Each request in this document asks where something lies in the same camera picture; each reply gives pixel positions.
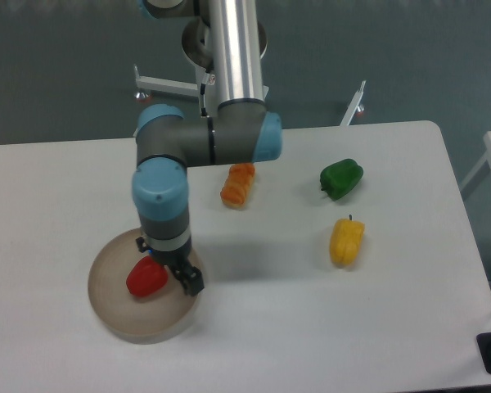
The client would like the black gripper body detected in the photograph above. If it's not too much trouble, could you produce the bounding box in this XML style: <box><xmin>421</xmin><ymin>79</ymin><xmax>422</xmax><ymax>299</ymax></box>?
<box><xmin>136</xmin><ymin>236</ymin><xmax>192</xmax><ymax>270</ymax></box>

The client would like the red bell pepper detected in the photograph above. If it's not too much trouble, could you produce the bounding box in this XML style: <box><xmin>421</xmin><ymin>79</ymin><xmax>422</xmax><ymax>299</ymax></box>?
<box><xmin>126</xmin><ymin>257</ymin><xmax>169</xmax><ymax>297</ymax></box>

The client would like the yellow bell pepper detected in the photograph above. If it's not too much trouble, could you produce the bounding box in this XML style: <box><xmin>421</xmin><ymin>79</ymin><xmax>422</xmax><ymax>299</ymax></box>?
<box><xmin>329</xmin><ymin>215</ymin><xmax>365</xmax><ymax>267</ymax></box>

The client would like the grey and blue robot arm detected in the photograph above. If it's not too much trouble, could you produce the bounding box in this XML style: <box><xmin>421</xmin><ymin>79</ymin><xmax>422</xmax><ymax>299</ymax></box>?
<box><xmin>132</xmin><ymin>1</ymin><xmax>282</xmax><ymax>296</ymax></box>

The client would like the beige round plate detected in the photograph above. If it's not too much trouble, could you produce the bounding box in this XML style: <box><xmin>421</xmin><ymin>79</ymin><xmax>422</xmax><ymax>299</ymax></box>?
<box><xmin>88</xmin><ymin>228</ymin><xmax>204</xmax><ymax>344</ymax></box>

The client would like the green bell pepper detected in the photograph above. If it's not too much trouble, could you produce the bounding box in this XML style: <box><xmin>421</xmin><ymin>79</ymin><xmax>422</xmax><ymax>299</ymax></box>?
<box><xmin>319</xmin><ymin>158</ymin><xmax>364</xmax><ymax>201</ymax></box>

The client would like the orange braided bread loaf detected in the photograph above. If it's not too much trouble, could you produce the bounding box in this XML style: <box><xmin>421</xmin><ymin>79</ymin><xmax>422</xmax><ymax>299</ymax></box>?
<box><xmin>220</xmin><ymin>163</ymin><xmax>256</xmax><ymax>209</ymax></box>

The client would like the black cable on pedestal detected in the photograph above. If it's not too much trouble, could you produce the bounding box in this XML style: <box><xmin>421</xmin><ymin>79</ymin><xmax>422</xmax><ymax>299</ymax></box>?
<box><xmin>198</xmin><ymin>71</ymin><xmax>212</xmax><ymax>120</ymax></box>

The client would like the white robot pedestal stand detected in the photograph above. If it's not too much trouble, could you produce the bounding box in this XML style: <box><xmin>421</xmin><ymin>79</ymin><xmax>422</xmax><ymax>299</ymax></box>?
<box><xmin>131</xmin><ymin>20</ymin><xmax>367</xmax><ymax>138</ymax></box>

